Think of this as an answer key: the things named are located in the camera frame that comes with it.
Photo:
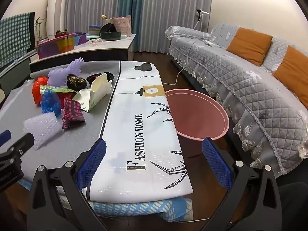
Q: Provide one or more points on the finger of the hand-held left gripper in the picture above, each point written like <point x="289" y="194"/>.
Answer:
<point x="22" y="143"/>
<point x="4" y="138"/>

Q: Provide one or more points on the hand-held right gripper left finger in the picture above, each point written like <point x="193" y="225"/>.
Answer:
<point x="92" y="163"/>

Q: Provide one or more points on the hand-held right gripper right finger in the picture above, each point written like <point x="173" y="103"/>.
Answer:
<point x="216" y="163"/>

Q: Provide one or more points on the white foam net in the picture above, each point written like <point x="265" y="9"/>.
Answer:
<point x="43" y="130"/>

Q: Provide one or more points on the blue plastic bag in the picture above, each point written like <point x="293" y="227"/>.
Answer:
<point x="49" y="103"/>

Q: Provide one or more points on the dark red patterned packet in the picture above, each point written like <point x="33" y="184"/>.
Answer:
<point x="72" y="115"/>

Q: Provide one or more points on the pink plastic bin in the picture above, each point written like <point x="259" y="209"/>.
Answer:
<point x="197" y="110"/>

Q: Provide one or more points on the red plastic bag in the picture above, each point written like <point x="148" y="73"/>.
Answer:
<point x="38" y="89"/>

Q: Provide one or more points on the green snack wrapper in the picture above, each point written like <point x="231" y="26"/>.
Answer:
<point x="60" y="89"/>

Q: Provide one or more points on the cream paper box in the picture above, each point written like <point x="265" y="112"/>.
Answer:
<point x="96" y="93"/>

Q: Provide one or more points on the purple foam net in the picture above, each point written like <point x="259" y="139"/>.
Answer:
<point x="63" y="73"/>

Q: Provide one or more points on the dark leopard-print scrunchie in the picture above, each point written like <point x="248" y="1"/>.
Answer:
<point x="75" y="81"/>

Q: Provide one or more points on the black plastic wrapper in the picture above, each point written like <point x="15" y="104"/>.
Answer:
<point x="92" y="78"/>

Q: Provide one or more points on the grey mat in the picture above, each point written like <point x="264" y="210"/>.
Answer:
<point x="79" y="134"/>

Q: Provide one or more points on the dark green cabinet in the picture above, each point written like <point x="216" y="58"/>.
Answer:
<point x="14" y="74"/>

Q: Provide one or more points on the white printed tablecloth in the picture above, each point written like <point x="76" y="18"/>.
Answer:
<point x="134" y="101"/>

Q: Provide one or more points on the sofa with grey quilted cover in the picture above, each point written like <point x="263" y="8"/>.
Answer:
<point x="240" y="77"/>

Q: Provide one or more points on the green checked cloth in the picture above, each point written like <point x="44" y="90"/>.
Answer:
<point x="14" y="38"/>

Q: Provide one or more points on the colourful box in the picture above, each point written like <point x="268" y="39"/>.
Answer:
<point x="55" y="47"/>

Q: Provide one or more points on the potted bamboo plant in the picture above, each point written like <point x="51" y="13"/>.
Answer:
<point x="39" y="28"/>

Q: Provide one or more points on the brown teapot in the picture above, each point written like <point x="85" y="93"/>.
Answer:
<point x="61" y="33"/>

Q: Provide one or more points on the white power strip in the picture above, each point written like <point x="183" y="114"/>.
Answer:
<point x="208" y="43"/>

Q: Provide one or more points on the clear bag of small bits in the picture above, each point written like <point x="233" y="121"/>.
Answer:
<point x="95" y="42"/>

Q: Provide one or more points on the orange cushion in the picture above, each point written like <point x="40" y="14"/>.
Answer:
<point x="293" y="69"/>
<point x="250" y="45"/>

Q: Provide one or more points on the stack of coloured bowls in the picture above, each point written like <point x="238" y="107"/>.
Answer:
<point x="94" y="30"/>

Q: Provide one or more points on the white standing air conditioner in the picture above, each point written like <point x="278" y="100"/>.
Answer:
<point x="56" y="9"/>

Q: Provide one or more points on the pink lace basket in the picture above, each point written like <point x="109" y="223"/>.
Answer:
<point x="121" y="25"/>

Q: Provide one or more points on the white floor stand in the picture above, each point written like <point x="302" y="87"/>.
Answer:
<point x="199" y="14"/>

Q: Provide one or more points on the grey curtain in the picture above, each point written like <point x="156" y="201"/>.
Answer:
<point x="91" y="2"/>
<point x="173" y="4"/>

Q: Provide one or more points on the teal curtain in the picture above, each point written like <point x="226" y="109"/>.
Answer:
<point x="131" y="4"/>

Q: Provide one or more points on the small photo frame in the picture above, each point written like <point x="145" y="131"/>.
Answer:
<point x="43" y="41"/>

